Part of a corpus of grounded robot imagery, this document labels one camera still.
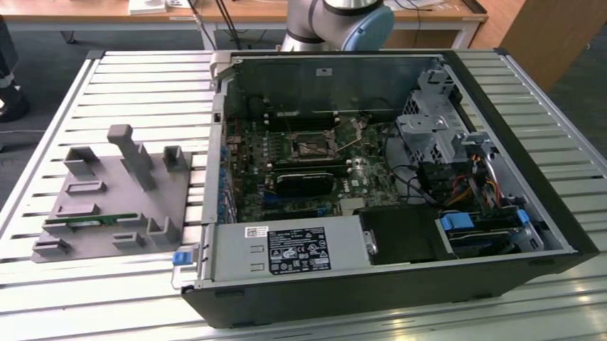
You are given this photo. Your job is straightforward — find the black RAM slot bank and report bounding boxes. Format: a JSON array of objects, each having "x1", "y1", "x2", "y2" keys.
[
  {"x1": 268, "y1": 159, "x2": 348, "y2": 175},
  {"x1": 263, "y1": 109, "x2": 341, "y2": 131}
]

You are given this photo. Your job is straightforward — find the CPU socket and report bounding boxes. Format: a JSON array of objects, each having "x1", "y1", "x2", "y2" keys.
[{"x1": 288, "y1": 131, "x2": 340, "y2": 159}]

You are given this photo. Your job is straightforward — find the black graphics card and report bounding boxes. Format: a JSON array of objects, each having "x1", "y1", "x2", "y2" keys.
[{"x1": 273, "y1": 172, "x2": 336, "y2": 198}]

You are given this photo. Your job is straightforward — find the small silver heatsink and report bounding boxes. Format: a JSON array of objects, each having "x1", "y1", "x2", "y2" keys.
[{"x1": 340, "y1": 198, "x2": 367, "y2": 217}]

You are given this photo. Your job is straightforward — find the green motherboard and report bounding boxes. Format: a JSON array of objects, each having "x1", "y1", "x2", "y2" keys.
[{"x1": 221, "y1": 113, "x2": 413, "y2": 223}]

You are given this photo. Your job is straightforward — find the metal socket cover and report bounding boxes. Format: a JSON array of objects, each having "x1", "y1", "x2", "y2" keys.
[{"x1": 348, "y1": 117, "x2": 369, "y2": 143}]

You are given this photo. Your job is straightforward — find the silver power supply with label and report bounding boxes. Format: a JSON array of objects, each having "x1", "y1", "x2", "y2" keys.
[{"x1": 207, "y1": 215, "x2": 372, "y2": 282}]

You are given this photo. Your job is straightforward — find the metal disk bay cage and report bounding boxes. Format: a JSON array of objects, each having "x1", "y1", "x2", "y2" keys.
[{"x1": 395, "y1": 69, "x2": 476, "y2": 165}]

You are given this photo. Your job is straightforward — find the black plastic shroud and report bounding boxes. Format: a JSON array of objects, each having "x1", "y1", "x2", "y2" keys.
[{"x1": 357, "y1": 206, "x2": 457, "y2": 266}]

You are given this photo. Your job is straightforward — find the hard disk in blue carrier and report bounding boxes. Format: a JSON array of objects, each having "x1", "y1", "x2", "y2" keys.
[{"x1": 437, "y1": 210, "x2": 523, "y2": 250}]

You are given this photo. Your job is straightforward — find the black PC case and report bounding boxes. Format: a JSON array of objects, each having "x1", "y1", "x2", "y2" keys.
[{"x1": 179, "y1": 48, "x2": 599, "y2": 330}]

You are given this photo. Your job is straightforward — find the grey parts rack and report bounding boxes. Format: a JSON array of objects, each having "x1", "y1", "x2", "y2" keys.
[{"x1": 30, "y1": 124, "x2": 195, "y2": 264}]

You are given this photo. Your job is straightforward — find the green RAM stick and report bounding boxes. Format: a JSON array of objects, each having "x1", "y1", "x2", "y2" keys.
[{"x1": 44, "y1": 212, "x2": 139, "y2": 229}]

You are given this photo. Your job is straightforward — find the wooden cabinet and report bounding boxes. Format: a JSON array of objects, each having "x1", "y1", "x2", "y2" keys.
[{"x1": 473, "y1": 0, "x2": 607, "y2": 92}]

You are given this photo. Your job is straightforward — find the thin wire locking lever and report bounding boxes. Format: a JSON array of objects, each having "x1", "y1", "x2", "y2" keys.
[{"x1": 335, "y1": 136, "x2": 364, "y2": 152}]

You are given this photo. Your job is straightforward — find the black internal cable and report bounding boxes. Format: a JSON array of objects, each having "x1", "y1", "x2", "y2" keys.
[{"x1": 384, "y1": 136, "x2": 440, "y2": 206}]

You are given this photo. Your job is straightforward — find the red yellow wire bundle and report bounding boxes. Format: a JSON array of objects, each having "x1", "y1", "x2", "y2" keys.
[{"x1": 449, "y1": 173, "x2": 504, "y2": 209}]

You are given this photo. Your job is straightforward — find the black hanging cables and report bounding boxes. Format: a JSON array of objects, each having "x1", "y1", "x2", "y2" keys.
[{"x1": 215, "y1": 0, "x2": 267, "y2": 50}]

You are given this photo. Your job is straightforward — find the wooden desk white frame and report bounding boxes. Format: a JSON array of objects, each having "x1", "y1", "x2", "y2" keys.
[{"x1": 0, "y1": 0, "x2": 489, "y2": 50}]

